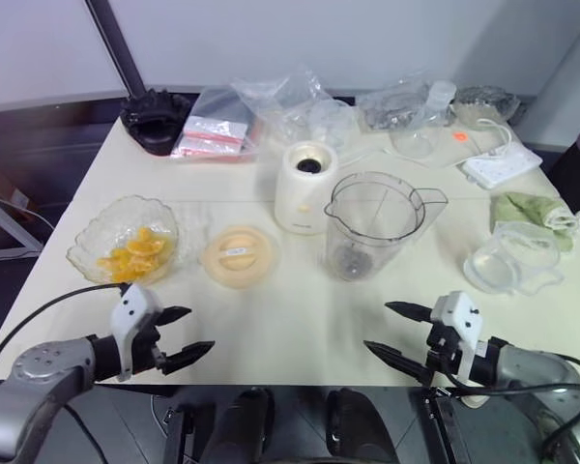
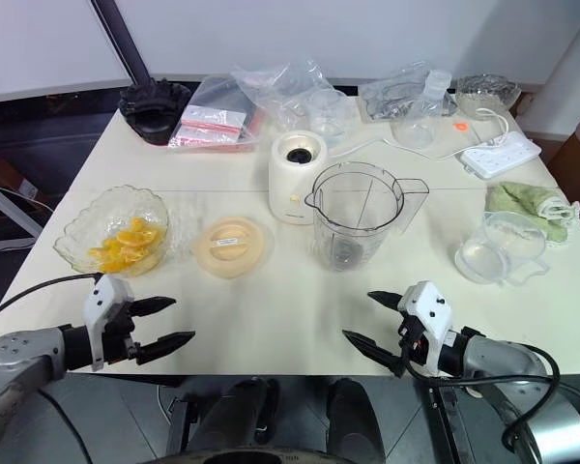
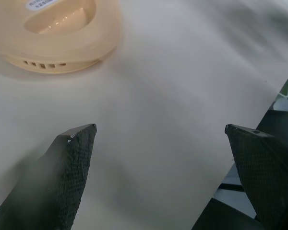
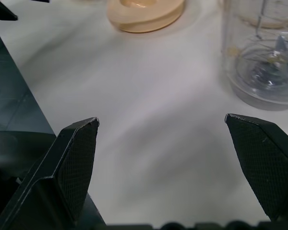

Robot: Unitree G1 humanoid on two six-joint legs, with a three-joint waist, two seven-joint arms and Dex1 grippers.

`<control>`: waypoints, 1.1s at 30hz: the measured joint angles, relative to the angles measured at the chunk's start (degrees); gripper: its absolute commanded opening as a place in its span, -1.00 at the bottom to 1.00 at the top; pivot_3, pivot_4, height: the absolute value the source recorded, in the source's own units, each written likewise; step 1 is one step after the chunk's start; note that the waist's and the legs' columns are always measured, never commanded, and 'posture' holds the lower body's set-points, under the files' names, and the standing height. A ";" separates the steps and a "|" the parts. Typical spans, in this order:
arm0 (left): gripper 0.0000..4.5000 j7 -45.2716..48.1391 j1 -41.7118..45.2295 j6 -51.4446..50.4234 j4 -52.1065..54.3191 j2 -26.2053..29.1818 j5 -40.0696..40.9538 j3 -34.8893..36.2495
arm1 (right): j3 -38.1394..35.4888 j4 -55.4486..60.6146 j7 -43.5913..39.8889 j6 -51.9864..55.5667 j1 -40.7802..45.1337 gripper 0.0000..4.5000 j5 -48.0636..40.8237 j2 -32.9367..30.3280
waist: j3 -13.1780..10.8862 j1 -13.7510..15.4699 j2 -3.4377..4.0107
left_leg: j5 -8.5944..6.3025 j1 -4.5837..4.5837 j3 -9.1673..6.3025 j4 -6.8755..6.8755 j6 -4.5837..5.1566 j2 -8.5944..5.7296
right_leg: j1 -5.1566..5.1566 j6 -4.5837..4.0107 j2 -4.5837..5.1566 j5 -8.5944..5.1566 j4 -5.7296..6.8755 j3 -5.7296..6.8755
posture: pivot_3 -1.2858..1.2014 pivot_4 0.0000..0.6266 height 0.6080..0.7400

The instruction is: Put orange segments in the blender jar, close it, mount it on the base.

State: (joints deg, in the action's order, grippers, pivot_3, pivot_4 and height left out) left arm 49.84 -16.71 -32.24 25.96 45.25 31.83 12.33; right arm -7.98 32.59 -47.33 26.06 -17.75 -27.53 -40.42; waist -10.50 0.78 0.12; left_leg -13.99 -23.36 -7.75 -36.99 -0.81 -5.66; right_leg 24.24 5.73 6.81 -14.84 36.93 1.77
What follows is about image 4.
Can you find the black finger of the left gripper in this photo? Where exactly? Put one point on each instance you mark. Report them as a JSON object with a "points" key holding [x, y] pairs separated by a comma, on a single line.
{"points": [[39, 1], [0, 12]]}

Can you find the clear glass blender jar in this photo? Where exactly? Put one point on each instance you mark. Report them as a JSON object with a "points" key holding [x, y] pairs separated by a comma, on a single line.
{"points": [[254, 81]]}

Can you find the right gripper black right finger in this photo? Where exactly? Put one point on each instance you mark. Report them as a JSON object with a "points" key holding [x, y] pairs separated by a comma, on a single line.
{"points": [[266, 163]]}

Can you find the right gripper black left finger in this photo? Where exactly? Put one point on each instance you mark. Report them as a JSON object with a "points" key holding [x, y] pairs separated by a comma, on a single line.
{"points": [[62, 182]]}

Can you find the cream blender lid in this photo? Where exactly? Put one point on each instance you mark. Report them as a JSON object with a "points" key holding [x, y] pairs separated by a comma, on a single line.
{"points": [[144, 24]]}

